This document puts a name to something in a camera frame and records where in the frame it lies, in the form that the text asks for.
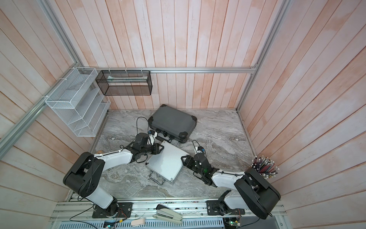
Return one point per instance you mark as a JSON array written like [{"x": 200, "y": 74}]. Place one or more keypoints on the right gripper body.
[{"x": 201, "y": 172}]

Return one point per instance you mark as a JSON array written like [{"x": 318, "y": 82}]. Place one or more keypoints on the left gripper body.
[{"x": 147, "y": 150}]

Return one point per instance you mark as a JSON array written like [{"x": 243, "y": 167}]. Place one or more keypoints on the silver aluminium poker case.
[{"x": 167, "y": 165}]

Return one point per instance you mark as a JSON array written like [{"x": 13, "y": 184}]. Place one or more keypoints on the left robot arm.
[{"x": 85, "y": 174}]

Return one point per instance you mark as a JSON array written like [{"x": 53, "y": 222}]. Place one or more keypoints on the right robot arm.
[{"x": 245, "y": 190}]

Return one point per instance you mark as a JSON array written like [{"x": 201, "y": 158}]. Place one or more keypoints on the dark grey poker case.
[{"x": 176, "y": 124}]

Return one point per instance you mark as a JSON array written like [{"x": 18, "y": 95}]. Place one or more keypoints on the grey stapler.
[{"x": 166, "y": 214}]

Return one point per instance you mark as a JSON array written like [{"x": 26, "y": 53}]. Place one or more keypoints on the red pencil cup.
[{"x": 265, "y": 166}]

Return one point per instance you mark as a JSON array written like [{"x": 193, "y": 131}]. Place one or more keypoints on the black mesh basket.
[{"x": 124, "y": 82}]

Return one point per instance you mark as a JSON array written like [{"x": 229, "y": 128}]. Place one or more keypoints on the pink eraser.
[{"x": 138, "y": 222}]

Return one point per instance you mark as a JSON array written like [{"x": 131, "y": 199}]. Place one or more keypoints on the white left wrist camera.
[{"x": 152, "y": 135}]

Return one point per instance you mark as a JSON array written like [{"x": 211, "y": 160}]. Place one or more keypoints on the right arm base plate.
[{"x": 217, "y": 207}]

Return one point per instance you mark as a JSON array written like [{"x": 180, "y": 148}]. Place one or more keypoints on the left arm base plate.
[{"x": 116, "y": 209}]

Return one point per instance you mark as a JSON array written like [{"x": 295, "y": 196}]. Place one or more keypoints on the white wire mesh shelf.
[{"x": 80, "y": 106}]

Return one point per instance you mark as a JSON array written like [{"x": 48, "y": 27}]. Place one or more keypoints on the aluminium frame rail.
[{"x": 183, "y": 69}]

